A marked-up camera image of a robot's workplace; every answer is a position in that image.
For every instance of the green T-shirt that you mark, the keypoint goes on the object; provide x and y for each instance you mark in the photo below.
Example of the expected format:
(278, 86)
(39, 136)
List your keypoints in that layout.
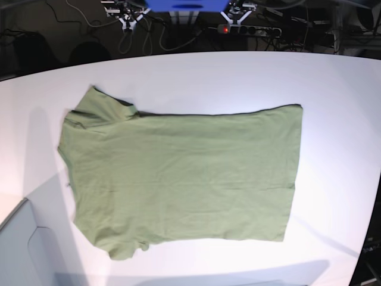
(140, 179)

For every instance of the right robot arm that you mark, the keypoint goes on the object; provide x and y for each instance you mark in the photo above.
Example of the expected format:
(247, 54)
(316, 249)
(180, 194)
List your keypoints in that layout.
(128, 13)

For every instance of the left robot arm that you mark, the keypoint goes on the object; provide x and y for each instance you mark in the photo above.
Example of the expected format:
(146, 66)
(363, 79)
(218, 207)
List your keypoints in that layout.
(236, 11)

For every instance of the white power strip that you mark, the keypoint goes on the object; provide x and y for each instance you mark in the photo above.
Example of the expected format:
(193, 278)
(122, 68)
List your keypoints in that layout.
(256, 31)

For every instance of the blue box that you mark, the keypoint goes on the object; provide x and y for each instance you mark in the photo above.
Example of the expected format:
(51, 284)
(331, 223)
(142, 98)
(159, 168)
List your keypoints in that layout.
(187, 5)

